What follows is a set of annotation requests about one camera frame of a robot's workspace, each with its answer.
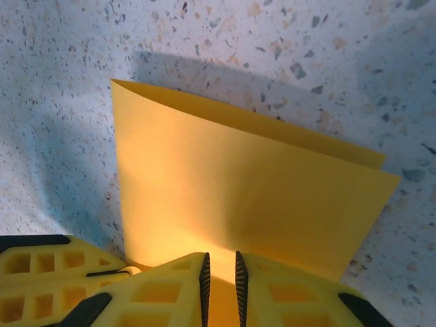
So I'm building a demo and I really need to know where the yellow paper sheet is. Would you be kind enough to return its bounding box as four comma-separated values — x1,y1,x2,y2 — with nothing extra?
110,78,403,327

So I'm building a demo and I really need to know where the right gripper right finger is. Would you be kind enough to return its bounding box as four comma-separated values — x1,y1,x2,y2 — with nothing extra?
234,250,393,327

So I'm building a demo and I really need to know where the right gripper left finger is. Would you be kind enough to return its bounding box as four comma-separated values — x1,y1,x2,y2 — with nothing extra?
65,251,213,327

